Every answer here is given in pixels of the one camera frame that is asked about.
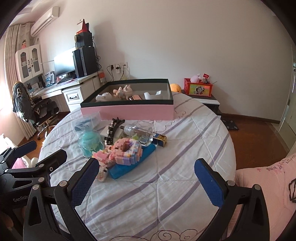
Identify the pink block donut figure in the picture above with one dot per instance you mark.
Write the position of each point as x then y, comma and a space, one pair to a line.
126, 151

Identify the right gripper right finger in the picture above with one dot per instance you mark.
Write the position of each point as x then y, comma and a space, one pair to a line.
242, 212

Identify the rose gold tumbler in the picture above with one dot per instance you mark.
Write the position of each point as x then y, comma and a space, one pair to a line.
135, 97

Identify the low black white cabinet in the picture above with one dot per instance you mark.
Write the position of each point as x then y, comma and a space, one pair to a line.
211, 103

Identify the pink clothed person leg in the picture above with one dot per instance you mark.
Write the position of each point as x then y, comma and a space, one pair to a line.
274, 181

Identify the doll on cabinet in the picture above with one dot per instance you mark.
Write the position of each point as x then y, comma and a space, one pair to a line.
24, 44

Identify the pink white block figure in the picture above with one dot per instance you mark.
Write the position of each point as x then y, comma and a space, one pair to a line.
106, 161

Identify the black computer tower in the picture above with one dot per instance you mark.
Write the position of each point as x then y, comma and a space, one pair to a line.
84, 61

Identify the teal toy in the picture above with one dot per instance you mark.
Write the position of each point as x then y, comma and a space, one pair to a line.
89, 142

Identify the white air conditioner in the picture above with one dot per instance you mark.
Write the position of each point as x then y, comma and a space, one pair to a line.
48, 17

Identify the baby doll blue dress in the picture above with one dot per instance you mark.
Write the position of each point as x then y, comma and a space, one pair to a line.
118, 93

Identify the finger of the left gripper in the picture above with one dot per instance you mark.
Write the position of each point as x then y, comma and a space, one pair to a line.
46, 162
19, 150

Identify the white glass-door cabinet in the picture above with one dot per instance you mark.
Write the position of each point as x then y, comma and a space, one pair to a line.
28, 63

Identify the black floor scale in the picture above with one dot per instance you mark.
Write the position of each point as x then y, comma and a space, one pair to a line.
230, 125

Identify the yellow octopus plush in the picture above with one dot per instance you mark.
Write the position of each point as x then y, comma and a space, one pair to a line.
175, 88

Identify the orange capped bottle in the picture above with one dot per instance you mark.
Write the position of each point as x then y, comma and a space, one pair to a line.
102, 76

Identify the white desk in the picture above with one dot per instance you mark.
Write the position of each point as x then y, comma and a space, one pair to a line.
68, 95

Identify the black computer monitor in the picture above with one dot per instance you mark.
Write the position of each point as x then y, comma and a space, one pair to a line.
64, 63

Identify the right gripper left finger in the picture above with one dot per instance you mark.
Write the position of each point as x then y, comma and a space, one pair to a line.
50, 212

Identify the beige curtain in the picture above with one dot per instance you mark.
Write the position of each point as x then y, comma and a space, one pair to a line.
12, 42

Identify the black speaker box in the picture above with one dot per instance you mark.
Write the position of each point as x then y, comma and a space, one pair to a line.
83, 39

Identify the pink and black box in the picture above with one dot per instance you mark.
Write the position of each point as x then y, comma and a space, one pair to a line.
156, 110

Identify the red toy storage box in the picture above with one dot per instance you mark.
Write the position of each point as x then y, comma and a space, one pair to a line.
197, 89

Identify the striped quilted table cover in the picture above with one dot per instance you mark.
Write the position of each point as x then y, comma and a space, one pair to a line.
162, 199

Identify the clear box with blue cloth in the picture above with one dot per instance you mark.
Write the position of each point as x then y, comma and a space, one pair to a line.
85, 123

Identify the black hair clip white flowers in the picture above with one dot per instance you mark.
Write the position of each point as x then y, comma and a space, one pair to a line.
116, 122

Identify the black office chair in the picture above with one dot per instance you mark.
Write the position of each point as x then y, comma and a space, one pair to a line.
41, 114

